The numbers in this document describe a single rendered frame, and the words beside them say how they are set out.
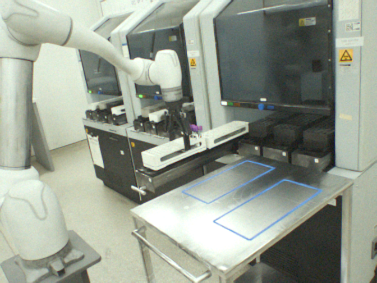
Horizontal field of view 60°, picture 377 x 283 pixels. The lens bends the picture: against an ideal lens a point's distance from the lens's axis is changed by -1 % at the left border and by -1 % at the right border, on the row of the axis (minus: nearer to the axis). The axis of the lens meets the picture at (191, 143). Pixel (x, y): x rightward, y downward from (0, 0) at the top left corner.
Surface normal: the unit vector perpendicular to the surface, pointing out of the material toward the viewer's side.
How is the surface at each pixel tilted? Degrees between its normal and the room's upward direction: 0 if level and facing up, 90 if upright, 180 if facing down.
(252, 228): 0
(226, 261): 0
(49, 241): 92
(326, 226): 90
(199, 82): 90
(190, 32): 90
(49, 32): 126
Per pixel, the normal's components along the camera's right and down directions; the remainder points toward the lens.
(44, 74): 0.65, 0.15
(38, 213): 0.61, -0.11
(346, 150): -0.75, 0.30
